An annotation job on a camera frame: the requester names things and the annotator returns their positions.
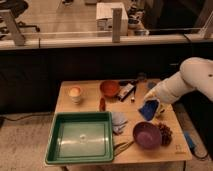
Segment light blue cloth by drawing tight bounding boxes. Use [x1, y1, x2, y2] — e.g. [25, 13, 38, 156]
[112, 112, 128, 135]

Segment blue object beside table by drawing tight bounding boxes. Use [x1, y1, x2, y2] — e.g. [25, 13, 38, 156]
[184, 132, 195, 149]

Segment olive green tongs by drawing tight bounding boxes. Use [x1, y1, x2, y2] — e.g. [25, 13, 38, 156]
[114, 141, 133, 156]

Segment orange bowl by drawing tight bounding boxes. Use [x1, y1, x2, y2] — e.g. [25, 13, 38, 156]
[100, 80, 120, 98]

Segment cloth-covered white gripper body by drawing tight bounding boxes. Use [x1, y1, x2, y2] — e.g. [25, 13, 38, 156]
[144, 72, 194, 104]

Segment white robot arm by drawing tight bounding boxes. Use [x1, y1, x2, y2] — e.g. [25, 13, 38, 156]
[144, 57, 213, 104]

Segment purple bowl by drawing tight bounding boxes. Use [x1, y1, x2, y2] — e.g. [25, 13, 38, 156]
[133, 122, 162, 150]

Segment white cardboard box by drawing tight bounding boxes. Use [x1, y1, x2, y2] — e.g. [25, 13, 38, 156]
[96, 2, 128, 35]

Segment light blue round lid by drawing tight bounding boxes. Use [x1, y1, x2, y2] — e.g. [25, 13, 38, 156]
[147, 82, 157, 90]

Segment green plastic tray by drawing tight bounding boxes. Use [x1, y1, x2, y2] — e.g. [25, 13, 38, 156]
[45, 112, 114, 165]

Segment black and white box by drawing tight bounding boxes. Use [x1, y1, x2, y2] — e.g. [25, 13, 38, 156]
[118, 83, 135, 101]

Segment white cup with orange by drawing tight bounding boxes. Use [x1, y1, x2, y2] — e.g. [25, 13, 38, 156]
[68, 86, 82, 103]

